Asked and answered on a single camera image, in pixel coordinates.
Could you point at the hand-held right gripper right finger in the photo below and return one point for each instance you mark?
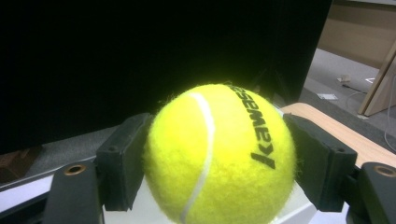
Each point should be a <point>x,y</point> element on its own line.
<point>323,168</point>

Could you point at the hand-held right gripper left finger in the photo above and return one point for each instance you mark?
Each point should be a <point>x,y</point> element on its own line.
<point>121,161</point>

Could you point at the yellow tennis ball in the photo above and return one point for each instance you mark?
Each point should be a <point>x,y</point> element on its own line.
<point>218,155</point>

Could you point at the white paper scrap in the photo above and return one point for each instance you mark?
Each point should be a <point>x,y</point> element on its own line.
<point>327,96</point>

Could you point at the thin dark stick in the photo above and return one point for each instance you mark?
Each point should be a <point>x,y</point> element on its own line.
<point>353,88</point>

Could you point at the small white debris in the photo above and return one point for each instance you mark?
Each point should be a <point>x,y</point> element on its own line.
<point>344,78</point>

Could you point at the black tripod stand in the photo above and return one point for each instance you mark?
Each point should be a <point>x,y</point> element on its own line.
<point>274,84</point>

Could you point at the small white folded paper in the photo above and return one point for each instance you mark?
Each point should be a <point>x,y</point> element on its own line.
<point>370,80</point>

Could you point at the white board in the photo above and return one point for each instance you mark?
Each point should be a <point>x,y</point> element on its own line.
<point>25,193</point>

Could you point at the black panel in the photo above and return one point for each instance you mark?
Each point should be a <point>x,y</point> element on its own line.
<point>124,46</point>

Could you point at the light wooden shelf unit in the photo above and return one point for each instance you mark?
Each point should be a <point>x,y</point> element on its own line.
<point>358,37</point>

